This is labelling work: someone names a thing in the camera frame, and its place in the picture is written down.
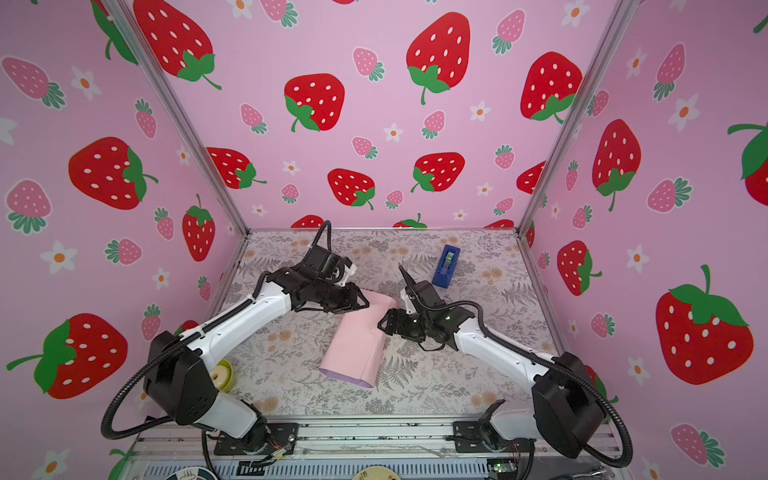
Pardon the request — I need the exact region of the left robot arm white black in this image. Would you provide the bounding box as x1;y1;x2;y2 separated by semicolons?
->
101;246;370;453

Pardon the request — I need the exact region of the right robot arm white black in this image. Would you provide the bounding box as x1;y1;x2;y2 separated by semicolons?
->
377;281;634;468

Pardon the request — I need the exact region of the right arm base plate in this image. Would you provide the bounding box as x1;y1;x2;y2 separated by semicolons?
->
446;400;538;454

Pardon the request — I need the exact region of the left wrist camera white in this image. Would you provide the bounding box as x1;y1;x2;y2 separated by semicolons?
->
332;257;356;282

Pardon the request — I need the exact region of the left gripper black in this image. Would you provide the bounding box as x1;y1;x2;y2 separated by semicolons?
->
316;282;372;313

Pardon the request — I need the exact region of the purple wrapping paper sheet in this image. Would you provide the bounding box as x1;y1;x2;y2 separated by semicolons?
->
319;290;397;388

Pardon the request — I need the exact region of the blue tape dispenser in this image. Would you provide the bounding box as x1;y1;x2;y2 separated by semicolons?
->
432;245;461;289

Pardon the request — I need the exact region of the yellow-green tape roll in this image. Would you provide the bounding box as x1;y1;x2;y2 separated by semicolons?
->
209;359;235;393

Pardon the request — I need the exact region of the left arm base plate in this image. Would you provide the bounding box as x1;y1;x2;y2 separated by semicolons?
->
214;422;299;457

